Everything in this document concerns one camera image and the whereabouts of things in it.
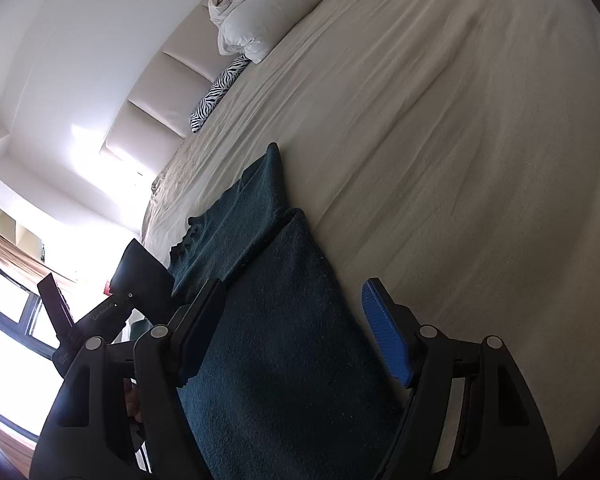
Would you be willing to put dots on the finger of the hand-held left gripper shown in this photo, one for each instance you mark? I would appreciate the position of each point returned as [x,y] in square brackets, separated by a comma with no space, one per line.
[140,280]

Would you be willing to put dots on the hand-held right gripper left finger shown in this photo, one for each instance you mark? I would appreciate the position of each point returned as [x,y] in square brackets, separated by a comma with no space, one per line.
[202,330]

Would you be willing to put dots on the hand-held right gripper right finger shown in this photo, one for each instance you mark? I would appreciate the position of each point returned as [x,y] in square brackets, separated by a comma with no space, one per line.
[387,330]

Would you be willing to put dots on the dark teal knitted sweater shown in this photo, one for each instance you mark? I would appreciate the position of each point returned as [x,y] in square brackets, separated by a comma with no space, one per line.
[280,335]

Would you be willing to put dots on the person's left hand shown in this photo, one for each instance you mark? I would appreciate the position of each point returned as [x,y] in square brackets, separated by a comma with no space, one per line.
[132,405]

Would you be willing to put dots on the dark framed window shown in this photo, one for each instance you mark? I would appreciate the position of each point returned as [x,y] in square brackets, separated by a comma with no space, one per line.
[5,312]

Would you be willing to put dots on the brown curtain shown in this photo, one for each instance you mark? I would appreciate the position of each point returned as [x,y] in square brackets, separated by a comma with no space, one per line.
[15,255]

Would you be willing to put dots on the cream padded headboard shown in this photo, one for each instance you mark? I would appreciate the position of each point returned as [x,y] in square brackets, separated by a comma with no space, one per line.
[145,130]

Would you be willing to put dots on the bed with cream sheet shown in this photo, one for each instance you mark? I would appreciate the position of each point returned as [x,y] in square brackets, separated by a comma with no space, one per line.
[430,160]

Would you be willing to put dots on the zebra print pillow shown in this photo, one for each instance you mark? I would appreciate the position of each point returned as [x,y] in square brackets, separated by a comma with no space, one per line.
[215,95]

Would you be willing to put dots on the folded white duvet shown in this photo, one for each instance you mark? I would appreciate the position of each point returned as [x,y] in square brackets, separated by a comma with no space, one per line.
[270,15]

